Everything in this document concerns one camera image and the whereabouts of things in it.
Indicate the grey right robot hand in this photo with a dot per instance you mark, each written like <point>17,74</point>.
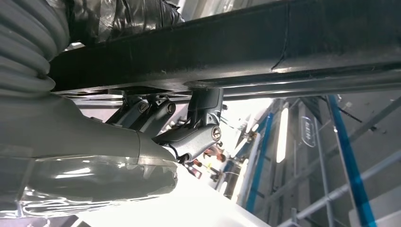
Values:
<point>62,141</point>

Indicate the blue metal shelf rack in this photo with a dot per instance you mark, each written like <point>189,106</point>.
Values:
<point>351,163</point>

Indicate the long ceiling light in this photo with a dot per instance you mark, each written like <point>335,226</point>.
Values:
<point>282,134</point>

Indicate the hanging wall sign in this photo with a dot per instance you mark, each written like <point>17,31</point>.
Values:
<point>307,131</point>

